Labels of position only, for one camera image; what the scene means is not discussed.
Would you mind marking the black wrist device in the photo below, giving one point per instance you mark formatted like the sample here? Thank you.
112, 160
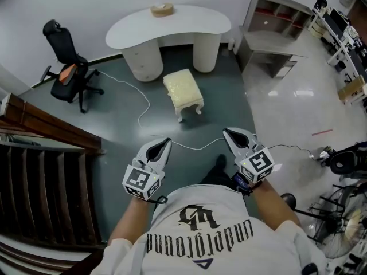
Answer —
241, 183

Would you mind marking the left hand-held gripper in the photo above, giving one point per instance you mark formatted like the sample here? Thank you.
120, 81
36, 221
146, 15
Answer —
137, 180

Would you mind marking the person's black trousers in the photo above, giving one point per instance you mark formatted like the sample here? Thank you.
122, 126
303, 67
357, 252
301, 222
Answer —
216, 178

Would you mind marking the person's right forearm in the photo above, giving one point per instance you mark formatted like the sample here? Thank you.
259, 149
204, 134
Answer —
275, 205

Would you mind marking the black floor fan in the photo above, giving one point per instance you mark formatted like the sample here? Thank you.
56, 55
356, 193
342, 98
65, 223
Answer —
347, 225

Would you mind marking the row of office desks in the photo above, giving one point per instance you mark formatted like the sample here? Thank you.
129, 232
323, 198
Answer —
341, 33

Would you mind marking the white curved desk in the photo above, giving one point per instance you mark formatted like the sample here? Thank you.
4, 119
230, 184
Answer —
172, 24

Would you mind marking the red floor tape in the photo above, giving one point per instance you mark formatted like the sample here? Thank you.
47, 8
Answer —
322, 132

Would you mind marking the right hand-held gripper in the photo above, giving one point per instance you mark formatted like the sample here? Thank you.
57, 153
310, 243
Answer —
259, 162

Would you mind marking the cardboard box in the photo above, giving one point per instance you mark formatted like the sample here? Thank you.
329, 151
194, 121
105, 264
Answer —
352, 90

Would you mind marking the black chair with clothes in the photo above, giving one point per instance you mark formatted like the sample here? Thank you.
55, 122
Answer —
347, 162

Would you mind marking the person's left forearm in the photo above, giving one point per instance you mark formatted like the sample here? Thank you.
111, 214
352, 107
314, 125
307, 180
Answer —
129, 219

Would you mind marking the orange box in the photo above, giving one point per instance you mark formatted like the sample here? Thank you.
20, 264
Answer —
68, 74

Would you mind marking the cream upholstered stool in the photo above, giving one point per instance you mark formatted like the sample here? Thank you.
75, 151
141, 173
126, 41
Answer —
182, 87

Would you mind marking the dark wooden furniture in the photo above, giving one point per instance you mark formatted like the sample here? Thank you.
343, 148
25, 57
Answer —
43, 182

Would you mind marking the grey shelf cabinet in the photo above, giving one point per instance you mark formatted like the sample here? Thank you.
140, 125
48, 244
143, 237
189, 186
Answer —
266, 44

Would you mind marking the person's right black shoe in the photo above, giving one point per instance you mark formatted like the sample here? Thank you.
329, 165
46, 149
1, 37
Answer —
220, 160

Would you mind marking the woven basket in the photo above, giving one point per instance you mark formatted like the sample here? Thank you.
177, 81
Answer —
162, 10

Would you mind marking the person's white printed shirt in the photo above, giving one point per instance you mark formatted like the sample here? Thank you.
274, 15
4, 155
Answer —
215, 239

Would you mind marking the black office chair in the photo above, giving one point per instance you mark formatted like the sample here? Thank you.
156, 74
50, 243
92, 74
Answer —
68, 76

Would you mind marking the small white bin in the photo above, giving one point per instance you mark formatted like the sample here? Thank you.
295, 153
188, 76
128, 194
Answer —
231, 44

